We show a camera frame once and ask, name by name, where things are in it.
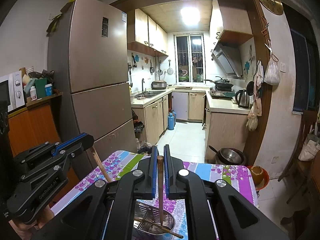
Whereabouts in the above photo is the wooden chopstick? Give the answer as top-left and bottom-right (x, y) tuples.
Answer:
(90, 146), (112, 183)
(135, 218), (184, 239)
(157, 155), (164, 225)

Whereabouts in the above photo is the kitchen window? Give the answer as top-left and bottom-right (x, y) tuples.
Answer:
(175, 34), (205, 83)

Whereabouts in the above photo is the person's left hand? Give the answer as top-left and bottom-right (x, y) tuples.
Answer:
(8, 204), (54, 240)

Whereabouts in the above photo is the floral striped tablecloth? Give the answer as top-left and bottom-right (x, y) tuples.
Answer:
(40, 148), (263, 239)

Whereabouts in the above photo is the blue perforated utensil holder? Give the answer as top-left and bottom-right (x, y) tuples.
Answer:
(132, 201), (175, 239)

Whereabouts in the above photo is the orange wooden cabinet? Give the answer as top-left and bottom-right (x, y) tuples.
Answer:
(7, 93), (81, 205)

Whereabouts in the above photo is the steel pot on floor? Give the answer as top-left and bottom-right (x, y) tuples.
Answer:
(209, 145), (247, 166)

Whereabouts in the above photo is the blue lidded container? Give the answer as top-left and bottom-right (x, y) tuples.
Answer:
(44, 83), (53, 96)

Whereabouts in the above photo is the white medicine bottle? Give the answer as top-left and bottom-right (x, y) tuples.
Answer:
(30, 86), (37, 101)

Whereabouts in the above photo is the green box on cabinet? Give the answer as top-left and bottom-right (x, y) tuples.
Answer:
(35, 78), (47, 99)

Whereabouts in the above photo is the bronze three-door refrigerator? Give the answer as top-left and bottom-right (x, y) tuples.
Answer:
(47, 0), (137, 160)

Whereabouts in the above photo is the white microwave oven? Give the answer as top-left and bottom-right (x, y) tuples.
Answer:
(0, 70), (25, 112)

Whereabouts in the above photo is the blue gas cylinder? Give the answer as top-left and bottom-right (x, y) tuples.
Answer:
(168, 110), (176, 131)

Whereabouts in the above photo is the wooden chair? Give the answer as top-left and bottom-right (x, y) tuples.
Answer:
(278, 111), (318, 204)

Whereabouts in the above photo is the silver rice cooker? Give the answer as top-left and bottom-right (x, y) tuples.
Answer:
(151, 81), (167, 90)

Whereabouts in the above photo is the steel electric kettle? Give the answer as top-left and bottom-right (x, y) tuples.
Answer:
(235, 89), (250, 109)

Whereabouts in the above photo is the black wok on stove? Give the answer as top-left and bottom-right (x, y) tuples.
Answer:
(205, 76), (233, 89)

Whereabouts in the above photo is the white hanging plastic bag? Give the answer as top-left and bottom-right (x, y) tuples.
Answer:
(264, 57), (280, 86)

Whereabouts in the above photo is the range hood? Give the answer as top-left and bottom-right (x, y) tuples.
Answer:
(211, 43), (243, 78)

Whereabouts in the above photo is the dark window with curtain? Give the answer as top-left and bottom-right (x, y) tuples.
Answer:
(283, 4), (319, 112)

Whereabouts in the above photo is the gold round wall clock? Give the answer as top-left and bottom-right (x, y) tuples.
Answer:
(259, 0), (284, 15)

